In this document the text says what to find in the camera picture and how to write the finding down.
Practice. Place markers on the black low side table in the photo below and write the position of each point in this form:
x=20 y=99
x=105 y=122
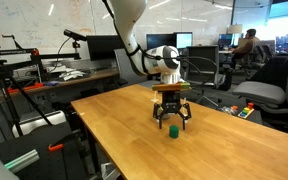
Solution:
x=254 y=119

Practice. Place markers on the seated person brown jacket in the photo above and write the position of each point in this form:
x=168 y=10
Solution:
x=247 y=46

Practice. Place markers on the beige lamp shade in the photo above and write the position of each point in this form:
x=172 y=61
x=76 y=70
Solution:
x=235 y=29

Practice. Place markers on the grey padded office chair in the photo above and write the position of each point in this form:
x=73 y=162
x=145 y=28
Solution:
x=260 y=91

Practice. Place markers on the small distant monitor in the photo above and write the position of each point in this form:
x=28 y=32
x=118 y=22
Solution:
x=224 y=40

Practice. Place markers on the white crumpled papers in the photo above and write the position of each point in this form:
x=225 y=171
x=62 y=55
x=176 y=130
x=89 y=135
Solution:
x=71 y=74

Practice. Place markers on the black stereo camera bar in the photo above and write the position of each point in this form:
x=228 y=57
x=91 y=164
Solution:
x=74 y=35

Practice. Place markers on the long wooden wall desk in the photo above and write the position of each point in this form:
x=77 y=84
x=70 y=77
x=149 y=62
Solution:
x=84 y=77

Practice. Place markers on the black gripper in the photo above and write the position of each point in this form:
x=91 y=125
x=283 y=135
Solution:
x=171 y=101

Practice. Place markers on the black mesh office chair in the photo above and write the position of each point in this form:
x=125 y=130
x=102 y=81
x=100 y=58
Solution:
x=204 y=63

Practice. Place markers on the white rounded machine cover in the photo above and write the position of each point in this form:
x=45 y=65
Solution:
x=40 y=121

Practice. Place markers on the bright white-screen monitor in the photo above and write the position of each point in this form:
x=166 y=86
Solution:
x=184 y=40

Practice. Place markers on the large dark monitor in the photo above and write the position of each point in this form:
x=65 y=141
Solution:
x=99 y=48

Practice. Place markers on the pale flat toy orange end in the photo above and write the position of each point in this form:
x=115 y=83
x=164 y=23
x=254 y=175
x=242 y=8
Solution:
x=230 y=110

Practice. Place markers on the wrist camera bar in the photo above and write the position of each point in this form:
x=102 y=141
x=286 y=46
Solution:
x=170 y=87

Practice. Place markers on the dark blue-screen monitor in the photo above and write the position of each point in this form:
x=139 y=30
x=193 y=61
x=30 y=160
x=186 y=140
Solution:
x=157 y=40

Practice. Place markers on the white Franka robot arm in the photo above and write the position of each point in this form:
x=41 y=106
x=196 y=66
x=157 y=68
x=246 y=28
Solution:
x=127 y=20

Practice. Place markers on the orange bar clamp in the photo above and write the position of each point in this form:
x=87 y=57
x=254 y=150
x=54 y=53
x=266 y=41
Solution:
x=27 y=88

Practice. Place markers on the green cylinder block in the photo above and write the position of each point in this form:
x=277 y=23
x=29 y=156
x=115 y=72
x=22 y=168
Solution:
x=174 y=132

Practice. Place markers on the colourful wooden stacking toy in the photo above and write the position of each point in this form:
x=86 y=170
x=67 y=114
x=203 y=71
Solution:
x=246 y=111

